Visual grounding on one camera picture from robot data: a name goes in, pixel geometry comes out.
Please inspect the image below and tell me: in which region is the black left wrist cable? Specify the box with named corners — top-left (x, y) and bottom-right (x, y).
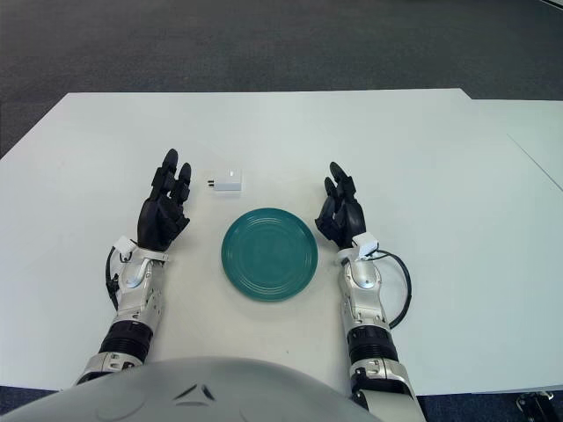
top-left (104, 245), bottom-right (123, 311)

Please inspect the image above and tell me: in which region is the grey robot torso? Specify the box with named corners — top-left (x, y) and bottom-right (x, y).
top-left (0, 356), bottom-right (388, 422)

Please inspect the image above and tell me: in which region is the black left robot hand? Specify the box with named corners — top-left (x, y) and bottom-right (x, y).
top-left (136, 148), bottom-right (193, 253)

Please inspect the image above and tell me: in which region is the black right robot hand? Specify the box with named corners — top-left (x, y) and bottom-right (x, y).
top-left (313, 161), bottom-right (368, 252)

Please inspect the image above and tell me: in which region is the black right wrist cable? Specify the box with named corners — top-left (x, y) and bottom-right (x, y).
top-left (373, 249), bottom-right (413, 331)

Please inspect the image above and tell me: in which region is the teal round plate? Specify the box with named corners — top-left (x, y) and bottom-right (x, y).
top-left (221, 207), bottom-right (319, 303)

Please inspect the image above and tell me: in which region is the black table foot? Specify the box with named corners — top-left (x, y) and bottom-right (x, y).
top-left (514, 389), bottom-right (563, 422)

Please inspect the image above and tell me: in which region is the white charger cube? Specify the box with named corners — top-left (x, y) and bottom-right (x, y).
top-left (207, 168), bottom-right (245, 195)

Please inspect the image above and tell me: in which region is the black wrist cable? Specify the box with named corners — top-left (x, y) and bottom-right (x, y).
top-left (373, 249), bottom-right (413, 331)
top-left (104, 245), bottom-right (123, 311)

